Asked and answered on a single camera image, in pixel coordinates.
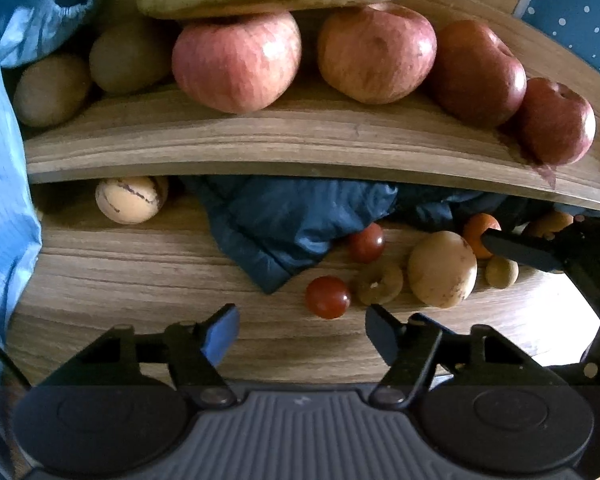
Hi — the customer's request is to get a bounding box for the green-red pear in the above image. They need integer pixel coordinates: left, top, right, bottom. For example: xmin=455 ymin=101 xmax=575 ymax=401
xmin=528 ymin=210 xmax=573 ymax=240

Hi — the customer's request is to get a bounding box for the small brown longan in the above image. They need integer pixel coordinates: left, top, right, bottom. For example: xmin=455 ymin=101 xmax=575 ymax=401
xmin=486 ymin=256 xmax=519 ymax=289

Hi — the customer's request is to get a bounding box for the brown mangosteen-like fruit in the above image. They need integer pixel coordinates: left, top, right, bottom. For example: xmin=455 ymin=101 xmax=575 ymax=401
xmin=354 ymin=261 xmax=403 ymax=306

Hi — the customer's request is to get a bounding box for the small orange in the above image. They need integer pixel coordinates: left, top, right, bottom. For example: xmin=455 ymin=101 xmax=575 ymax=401
xmin=463 ymin=212 xmax=501 ymax=260

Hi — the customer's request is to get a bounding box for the beige round pepino melon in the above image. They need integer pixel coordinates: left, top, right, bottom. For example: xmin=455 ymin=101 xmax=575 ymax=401
xmin=406 ymin=231 xmax=478 ymax=309

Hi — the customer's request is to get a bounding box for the cherry tomato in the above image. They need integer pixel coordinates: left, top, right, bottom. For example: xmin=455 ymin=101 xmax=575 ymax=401
xmin=304 ymin=275 xmax=351 ymax=320
xmin=348 ymin=222 xmax=386 ymax=263

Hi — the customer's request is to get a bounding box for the striped pepino melon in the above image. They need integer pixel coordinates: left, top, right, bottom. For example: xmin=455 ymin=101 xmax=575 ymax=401
xmin=95 ymin=177 xmax=168 ymax=226

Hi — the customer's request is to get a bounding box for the red apple, rightmost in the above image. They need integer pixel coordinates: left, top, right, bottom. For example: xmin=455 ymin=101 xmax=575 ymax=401
xmin=515 ymin=77 xmax=596 ymax=166

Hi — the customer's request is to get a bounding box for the dark blue jacket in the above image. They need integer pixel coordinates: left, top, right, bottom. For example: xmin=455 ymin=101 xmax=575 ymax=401
xmin=189 ymin=176 xmax=582 ymax=294

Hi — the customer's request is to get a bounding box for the wooden curved shelf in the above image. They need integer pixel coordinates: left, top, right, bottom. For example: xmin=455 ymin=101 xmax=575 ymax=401
xmin=23 ymin=0 xmax=600 ymax=215

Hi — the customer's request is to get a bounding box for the pale red apple, leftmost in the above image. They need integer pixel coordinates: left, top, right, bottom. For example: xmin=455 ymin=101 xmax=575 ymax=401
xmin=172 ymin=11 xmax=302 ymax=114

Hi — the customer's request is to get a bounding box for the brown kiwi, left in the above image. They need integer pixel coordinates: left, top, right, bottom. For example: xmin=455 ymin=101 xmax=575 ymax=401
xmin=12 ymin=55 xmax=92 ymax=128

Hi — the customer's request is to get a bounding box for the brown kiwi, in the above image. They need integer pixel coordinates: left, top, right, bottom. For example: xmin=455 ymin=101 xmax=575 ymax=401
xmin=12 ymin=55 xmax=92 ymax=128
xmin=88 ymin=20 xmax=171 ymax=94

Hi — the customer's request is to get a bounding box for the brown kiwi, right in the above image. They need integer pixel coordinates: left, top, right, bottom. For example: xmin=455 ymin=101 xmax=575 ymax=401
xmin=88 ymin=20 xmax=171 ymax=94

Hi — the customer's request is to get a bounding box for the light blue hanging garment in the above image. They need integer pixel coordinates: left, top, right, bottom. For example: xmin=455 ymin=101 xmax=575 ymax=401
xmin=0 ymin=0 xmax=98 ymax=346

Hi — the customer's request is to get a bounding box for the black cable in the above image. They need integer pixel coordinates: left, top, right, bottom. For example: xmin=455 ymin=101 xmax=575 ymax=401
xmin=0 ymin=324 xmax=31 ymax=391

